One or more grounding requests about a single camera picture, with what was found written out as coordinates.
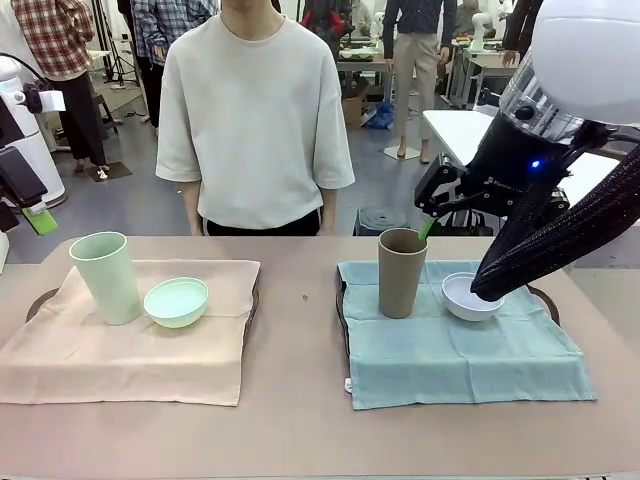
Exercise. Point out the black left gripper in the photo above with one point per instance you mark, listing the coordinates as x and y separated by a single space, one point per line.
10 122

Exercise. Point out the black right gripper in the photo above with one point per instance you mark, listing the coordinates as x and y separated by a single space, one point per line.
505 175

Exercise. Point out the brown tall cup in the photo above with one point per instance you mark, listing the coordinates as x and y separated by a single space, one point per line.
400 280

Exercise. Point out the pale blue bowl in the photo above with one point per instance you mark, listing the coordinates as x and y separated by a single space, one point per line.
460 305

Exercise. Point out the light green tall cup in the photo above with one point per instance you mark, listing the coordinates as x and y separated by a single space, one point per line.
110 280

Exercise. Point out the teal cloth mat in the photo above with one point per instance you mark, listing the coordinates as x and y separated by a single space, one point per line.
450 360

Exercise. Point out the light green bowl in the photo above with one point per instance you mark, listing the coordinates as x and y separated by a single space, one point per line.
175 305

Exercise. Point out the pink cloth mat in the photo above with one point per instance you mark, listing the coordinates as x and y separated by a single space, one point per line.
125 365

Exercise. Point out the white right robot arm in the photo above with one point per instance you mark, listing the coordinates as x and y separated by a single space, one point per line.
585 50

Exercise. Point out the person's left forearm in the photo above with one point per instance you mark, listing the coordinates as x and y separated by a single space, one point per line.
329 210

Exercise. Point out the person's right forearm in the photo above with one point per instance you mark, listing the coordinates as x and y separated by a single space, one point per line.
191 210

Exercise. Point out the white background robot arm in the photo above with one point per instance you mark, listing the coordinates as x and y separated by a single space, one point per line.
480 25

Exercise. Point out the dark brown serving tray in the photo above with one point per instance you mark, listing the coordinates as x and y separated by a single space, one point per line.
252 305
342 310

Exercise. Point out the black bag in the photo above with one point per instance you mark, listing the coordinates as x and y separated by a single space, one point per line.
475 225

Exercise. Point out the white background table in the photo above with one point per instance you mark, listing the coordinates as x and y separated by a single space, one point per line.
450 135

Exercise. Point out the blue grey round bin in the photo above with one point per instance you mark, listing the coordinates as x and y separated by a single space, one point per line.
382 220

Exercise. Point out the blue plastic bag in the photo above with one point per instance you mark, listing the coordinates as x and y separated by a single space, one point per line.
382 116

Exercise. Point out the figure in beige trousers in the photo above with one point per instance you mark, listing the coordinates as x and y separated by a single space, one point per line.
410 75

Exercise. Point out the cardboard box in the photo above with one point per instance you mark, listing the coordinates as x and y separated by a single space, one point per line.
352 110

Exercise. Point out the person in red plaid shirt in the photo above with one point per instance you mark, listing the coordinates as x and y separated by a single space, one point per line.
55 40

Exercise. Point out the person in black coat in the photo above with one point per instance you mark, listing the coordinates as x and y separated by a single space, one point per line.
520 25

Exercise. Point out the person with red scarf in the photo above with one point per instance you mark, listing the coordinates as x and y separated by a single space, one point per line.
335 20

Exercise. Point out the person in blue plaid shirt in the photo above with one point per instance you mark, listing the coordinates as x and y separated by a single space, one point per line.
150 35

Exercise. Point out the person in cream sweater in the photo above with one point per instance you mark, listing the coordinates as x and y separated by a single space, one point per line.
255 110

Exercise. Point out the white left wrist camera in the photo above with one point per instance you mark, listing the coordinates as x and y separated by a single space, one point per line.
50 100

